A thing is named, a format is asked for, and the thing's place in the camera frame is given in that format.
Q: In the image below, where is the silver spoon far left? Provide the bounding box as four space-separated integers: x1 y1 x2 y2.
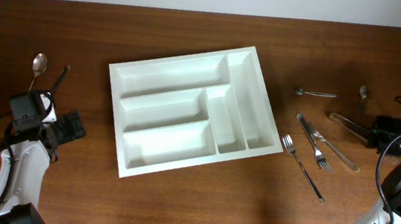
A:
28 53 48 91

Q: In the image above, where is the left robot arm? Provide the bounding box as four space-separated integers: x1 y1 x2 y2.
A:
0 90 86 224

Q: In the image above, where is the silver fork short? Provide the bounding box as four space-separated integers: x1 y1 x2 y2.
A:
296 113 333 173

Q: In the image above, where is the white plastic cutlery tray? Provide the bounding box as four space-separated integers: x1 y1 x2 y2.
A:
109 47 282 178

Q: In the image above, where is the silver spoon dark handle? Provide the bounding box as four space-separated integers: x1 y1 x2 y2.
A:
50 65 71 95

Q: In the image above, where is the small silver teaspoon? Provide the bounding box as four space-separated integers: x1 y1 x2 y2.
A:
292 86 337 98

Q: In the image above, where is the small dark-handled spoon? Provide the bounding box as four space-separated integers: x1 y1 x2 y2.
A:
356 85 370 121

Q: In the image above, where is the silver fork long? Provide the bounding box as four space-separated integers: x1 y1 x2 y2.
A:
281 134 325 203

